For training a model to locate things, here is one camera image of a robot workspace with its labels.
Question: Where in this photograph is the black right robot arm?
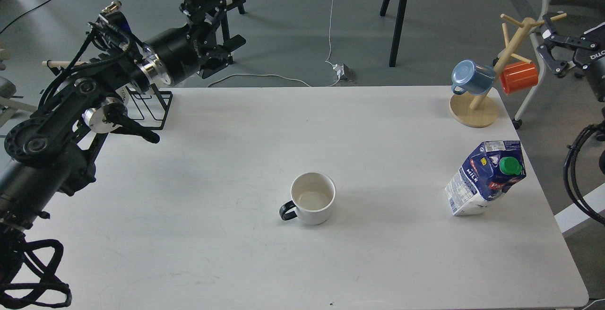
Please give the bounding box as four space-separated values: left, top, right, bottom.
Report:
536 15 605 226

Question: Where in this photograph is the black table leg right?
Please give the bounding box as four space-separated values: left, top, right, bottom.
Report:
380 0 408 68

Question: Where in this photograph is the white mug black handle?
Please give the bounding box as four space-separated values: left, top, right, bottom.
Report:
279 172 336 225

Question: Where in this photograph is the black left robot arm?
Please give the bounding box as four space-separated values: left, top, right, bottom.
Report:
0 0 246 309

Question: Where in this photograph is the black wire cup rack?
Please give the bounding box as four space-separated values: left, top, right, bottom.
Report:
116 86 173 130

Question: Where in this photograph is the blue white milk carton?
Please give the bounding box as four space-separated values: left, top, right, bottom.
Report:
444 140 527 216

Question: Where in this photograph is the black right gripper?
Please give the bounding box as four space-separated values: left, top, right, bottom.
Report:
537 13 605 103

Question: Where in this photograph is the blue mug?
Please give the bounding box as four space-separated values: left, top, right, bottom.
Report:
451 60 496 95

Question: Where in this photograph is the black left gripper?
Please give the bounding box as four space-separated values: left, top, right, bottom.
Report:
143 0 246 86

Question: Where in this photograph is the white power cable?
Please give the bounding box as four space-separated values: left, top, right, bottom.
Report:
207 0 353 88

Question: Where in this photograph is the white power adapter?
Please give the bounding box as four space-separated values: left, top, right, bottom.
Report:
331 64 354 83

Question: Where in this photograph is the orange mug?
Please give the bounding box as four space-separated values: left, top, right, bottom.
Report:
500 61 539 95

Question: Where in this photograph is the wooden mug tree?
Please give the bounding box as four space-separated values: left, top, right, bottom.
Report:
449 14 542 128

